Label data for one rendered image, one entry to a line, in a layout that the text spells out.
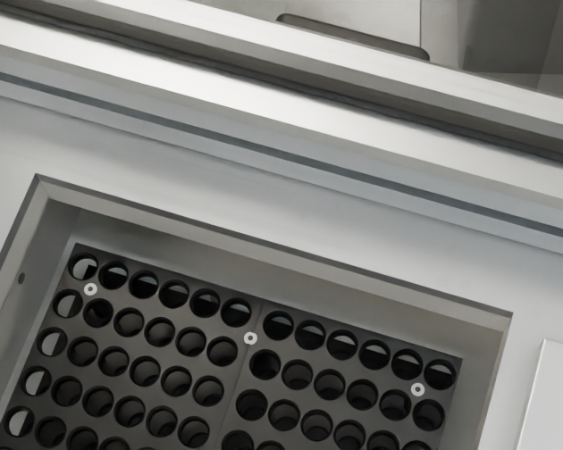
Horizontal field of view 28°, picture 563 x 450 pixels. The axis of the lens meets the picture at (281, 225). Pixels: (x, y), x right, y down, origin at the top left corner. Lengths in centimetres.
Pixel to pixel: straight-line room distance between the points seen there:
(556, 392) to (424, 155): 10
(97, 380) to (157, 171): 9
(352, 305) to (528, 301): 13
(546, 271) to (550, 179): 5
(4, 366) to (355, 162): 21
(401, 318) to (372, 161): 15
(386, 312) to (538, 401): 15
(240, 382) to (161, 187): 9
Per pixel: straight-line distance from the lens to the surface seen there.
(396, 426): 47
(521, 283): 44
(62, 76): 44
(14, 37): 45
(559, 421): 42
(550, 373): 42
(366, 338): 48
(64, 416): 48
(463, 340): 55
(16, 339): 55
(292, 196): 45
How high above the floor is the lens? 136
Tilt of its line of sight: 68 degrees down
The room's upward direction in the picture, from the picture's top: 6 degrees counter-clockwise
